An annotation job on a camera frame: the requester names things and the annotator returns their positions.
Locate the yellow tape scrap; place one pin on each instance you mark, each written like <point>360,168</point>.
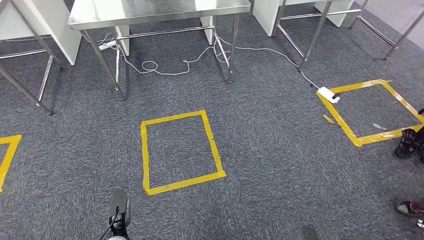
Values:
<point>329,120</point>

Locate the white power strip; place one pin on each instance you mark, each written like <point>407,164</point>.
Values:
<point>326,92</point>
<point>107,45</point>

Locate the black stool with chrome base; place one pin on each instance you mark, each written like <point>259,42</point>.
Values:
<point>420,224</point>

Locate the white tape scrap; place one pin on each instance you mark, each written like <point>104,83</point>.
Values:
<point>379,126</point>

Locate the black left wrist camera bracket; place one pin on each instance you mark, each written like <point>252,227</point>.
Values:
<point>119,205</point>

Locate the white partition panel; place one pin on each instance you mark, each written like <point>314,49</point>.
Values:
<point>261,16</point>
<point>66,39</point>

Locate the yellow floor tape square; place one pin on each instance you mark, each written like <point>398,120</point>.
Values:
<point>144,159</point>
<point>10,152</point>
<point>338,119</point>

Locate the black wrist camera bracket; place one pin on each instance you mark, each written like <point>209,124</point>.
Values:
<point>119,205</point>
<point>309,233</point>

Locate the black right wrist camera bracket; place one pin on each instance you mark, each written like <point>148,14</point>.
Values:
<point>309,233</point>

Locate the person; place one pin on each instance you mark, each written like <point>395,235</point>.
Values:
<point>410,208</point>

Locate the stainless steel workbench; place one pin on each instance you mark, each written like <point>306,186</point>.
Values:
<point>132,13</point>

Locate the stainless steel table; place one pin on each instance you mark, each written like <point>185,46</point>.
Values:
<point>23,91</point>
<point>314,36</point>

